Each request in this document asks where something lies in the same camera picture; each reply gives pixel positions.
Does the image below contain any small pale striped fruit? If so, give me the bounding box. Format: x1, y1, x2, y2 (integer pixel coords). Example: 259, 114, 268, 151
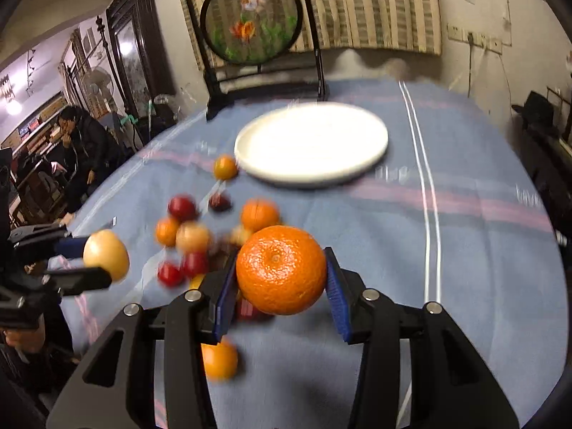
229, 225, 253, 246

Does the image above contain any seated person in black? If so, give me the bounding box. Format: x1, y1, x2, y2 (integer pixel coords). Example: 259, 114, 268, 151
58, 105, 124, 214

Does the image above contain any red nectarine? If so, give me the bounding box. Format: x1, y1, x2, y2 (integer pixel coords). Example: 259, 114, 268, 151
180, 252, 209, 279

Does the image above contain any tan round fruit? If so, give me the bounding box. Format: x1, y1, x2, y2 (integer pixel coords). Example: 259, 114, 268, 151
176, 222, 211, 254

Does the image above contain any red tomato left edge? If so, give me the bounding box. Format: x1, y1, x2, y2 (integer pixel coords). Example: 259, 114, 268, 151
157, 261, 185, 288

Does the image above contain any orange mandarin near plate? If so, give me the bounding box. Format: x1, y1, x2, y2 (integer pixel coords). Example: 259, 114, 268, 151
241, 198, 280, 232

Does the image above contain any round goldfish screen on stand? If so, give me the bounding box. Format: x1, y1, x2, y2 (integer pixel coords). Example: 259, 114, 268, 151
182, 0, 329, 121

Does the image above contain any wall power strip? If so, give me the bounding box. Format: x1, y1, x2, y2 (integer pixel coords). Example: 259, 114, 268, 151
447, 23, 503, 54

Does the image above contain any blue striped tablecloth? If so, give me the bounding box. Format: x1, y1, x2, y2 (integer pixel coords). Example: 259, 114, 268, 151
62, 80, 569, 428

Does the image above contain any white oval plate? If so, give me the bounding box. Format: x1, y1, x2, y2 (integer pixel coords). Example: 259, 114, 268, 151
234, 102, 389, 186

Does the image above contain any small yellow-orange tomato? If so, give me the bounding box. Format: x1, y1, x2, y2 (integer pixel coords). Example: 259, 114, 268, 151
213, 154, 238, 181

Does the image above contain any pale yellow round fruit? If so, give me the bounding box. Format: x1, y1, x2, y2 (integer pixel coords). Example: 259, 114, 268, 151
83, 230, 130, 283

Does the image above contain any dark wooden framed mirror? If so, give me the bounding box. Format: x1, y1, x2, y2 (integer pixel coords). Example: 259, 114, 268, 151
106, 0, 176, 117

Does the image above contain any small yellow fruit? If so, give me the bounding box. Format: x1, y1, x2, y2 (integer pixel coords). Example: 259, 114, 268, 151
189, 274, 206, 290

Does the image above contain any striped beige curtain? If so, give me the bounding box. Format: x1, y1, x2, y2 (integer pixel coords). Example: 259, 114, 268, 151
180, 0, 442, 71

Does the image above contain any large orange mandarin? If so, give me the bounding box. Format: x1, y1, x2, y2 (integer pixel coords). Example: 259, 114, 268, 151
236, 226, 327, 316

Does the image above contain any small dark plum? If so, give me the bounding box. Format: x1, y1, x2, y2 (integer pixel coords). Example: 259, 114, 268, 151
208, 192, 233, 213

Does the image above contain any orange tomato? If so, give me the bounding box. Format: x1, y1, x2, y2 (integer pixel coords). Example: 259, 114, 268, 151
155, 216, 179, 248
202, 340, 238, 381

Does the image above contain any red tomato far left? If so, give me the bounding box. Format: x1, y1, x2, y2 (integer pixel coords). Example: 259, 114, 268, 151
168, 195, 198, 223

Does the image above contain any dark red plum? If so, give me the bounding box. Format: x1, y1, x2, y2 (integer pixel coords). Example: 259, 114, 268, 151
236, 296, 272, 322

